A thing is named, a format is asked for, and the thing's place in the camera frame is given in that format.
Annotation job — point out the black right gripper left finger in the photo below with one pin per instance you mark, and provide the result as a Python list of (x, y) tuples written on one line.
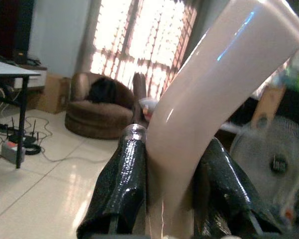
[(124, 179)]

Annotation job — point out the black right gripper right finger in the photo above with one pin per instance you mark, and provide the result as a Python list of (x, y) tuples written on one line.
[(229, 179)]

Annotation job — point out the grey power strip box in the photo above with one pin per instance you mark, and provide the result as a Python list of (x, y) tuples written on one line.
[(11, 152)]

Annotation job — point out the white table with black legs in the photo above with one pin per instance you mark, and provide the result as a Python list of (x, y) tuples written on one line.
[(12, 72)]

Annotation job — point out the wooden board with hole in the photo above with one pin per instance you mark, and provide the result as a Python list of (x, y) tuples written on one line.
[(267, 107)]

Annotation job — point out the white electric floor fan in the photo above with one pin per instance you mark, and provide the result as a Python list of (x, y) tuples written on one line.
[(271, 159)]

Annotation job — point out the brown cardboard box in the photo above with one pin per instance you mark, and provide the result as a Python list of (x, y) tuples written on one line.
[(53, 94)]

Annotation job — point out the black bag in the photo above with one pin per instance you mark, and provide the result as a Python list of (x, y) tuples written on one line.
[(102, 93)]

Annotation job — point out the black speaker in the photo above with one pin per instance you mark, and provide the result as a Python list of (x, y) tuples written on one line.
[(22, 27)]

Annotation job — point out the white low tv cabinet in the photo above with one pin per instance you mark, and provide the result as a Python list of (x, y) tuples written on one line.
[(31, 77)]

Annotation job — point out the brown round floor sofa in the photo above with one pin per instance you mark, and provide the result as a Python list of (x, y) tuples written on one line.
[(99, 117)]

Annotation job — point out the window with metal grille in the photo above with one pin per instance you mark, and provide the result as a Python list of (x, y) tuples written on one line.
[(142, 47)]

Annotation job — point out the black wifi router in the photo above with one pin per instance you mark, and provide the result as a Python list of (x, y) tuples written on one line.
[(27, 138)]

